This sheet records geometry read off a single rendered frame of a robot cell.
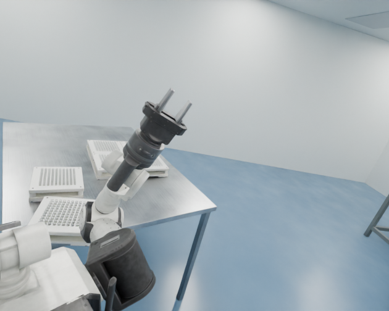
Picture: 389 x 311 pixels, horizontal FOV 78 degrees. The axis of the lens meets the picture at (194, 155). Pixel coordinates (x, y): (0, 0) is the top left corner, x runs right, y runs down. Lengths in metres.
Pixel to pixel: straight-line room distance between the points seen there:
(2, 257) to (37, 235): 0.05
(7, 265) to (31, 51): 4.56
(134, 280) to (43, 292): 0.19
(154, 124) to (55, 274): 0.37
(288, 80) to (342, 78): 1.13
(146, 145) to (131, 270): 0.29
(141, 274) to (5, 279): 0.26
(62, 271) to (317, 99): 5.31
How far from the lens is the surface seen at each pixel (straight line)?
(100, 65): 4.62
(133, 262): 0.62
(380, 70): 6.23
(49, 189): 1.41
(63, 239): 1.19
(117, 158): 0.67
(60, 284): 0.57
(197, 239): 1.75
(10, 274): 0.54
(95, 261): 0.60
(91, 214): 0.86
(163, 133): 0.61
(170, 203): 1.50
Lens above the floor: 1.73
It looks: 21 degrees down
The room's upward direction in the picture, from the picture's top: 15 degrees clockwise
